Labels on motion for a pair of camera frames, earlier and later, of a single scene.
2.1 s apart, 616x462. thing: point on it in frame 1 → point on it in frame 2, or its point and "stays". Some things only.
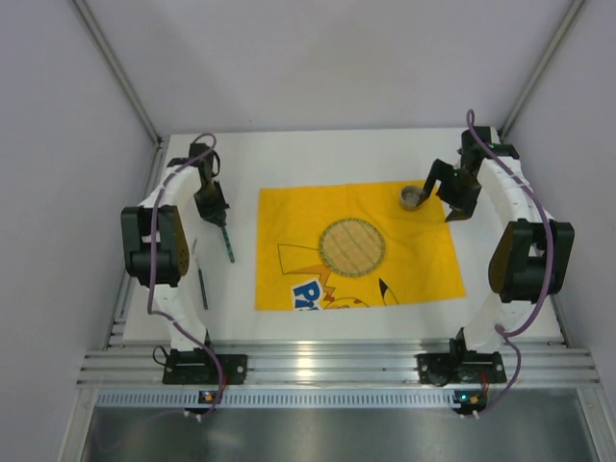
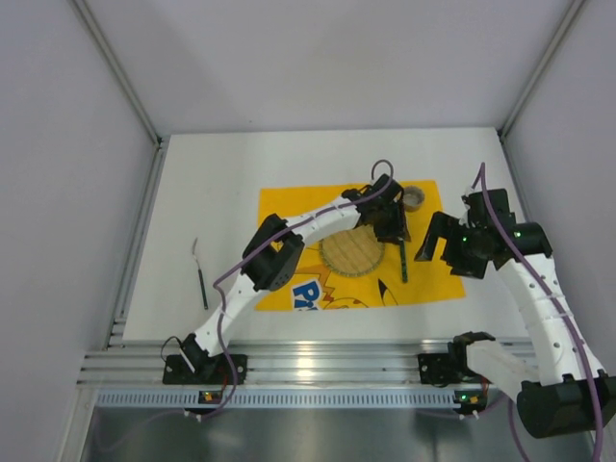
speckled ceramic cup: [409, 196] stays
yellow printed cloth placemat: [419, 261] stays
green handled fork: [200, 273] stays
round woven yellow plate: [351, 247] stays
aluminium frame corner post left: [128, 89] stays
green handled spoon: [227, 243] → [403, 261]
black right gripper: [448, 188] → [449, 238]
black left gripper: [214, 210] → [390, 229]
